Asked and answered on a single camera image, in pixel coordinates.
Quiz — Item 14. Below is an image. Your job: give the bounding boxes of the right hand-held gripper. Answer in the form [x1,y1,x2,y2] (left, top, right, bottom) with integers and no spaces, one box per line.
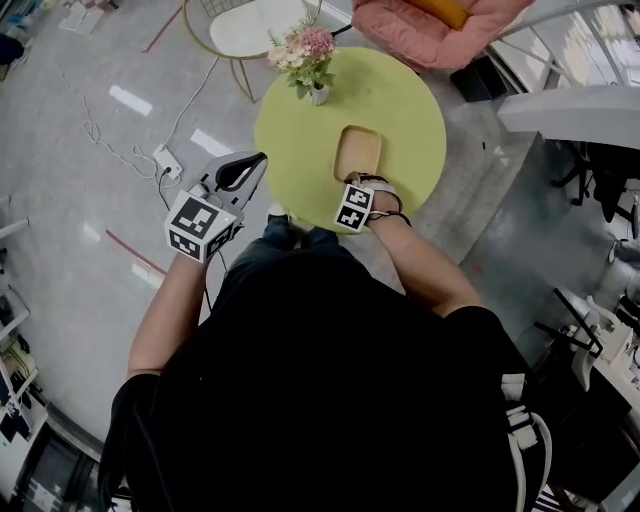
[333,171,401,235]

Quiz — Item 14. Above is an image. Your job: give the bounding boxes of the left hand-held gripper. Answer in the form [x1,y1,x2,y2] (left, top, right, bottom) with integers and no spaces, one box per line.
[163,150,270,264]

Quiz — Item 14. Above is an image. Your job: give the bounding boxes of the person's right forearm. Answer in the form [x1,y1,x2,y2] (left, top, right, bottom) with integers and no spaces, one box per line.
[367,212,484,319]

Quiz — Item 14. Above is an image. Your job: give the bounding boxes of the person's left forearm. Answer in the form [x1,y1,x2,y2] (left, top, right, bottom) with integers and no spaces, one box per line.
[127,252,211,379]

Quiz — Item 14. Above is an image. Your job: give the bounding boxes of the person's white shoe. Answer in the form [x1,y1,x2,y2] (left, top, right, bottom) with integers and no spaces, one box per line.
[267,201,314,234]

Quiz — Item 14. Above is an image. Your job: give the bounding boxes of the white power strip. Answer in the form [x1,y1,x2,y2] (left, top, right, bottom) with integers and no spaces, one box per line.
[152,143,185,181]

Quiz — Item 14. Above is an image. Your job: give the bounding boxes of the person's blue jeans legs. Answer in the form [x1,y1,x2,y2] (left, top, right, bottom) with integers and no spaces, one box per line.
[227,219,346,271]

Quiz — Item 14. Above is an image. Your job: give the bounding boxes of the round green-clothed table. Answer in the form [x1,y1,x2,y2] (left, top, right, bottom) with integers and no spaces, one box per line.
[253,47,448,235]

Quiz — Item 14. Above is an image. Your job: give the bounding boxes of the red floor tape strip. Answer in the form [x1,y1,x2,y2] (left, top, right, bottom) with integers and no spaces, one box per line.
[105,228,169,276]
[142,4,184,54]

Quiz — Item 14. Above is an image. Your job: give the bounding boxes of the pink flower bouquet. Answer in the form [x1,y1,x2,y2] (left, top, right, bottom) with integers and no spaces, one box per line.
[266,18,337,100]

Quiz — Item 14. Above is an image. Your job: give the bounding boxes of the white seat cushion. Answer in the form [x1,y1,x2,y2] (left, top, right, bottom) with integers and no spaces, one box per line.
[208,0,306,59]

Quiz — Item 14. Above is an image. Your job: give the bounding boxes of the pink padded armchair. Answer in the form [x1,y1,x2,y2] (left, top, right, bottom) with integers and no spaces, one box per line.
[351,0,536,71]

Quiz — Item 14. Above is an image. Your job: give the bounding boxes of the black box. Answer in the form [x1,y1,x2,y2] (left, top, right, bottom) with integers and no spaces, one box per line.
[449,54,509,104]

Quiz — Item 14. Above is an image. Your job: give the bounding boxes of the mustard yellow cushion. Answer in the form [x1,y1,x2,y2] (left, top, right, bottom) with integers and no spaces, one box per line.
[404,0,474,31]

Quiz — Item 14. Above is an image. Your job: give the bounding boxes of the person's black shirt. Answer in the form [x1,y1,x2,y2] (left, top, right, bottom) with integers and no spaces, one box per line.
[97,244,554,512]

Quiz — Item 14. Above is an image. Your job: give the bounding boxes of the white square column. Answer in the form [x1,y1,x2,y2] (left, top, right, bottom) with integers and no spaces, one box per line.
[497,84,640,146]

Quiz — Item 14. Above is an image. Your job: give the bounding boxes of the black office chair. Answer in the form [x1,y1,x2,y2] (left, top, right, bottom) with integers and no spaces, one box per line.
[549,139,640,224]

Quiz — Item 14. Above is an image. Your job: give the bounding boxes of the white plastic chair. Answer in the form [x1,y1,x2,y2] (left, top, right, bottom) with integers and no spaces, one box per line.
[569,294,634,394]

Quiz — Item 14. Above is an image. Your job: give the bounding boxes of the white low shelf unit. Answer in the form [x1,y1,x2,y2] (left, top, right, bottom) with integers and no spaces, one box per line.
[0,284,49,481]

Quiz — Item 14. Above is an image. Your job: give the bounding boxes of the black cable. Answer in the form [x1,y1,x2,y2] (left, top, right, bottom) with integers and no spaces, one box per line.
[158,167,176,211]

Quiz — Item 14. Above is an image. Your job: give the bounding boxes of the white power cord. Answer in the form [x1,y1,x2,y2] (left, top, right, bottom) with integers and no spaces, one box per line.
[164,54,221,149]

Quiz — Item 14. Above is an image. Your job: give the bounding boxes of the gold wire chair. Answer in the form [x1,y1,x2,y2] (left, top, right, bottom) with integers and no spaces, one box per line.
[182,0,324,104]

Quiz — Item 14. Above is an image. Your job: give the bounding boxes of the white floor cable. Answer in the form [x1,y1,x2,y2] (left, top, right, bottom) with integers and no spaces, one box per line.
[54,64,161,179]

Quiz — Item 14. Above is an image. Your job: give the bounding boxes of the black metal frame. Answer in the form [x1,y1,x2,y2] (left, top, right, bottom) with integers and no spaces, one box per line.
[532,287,604,359]

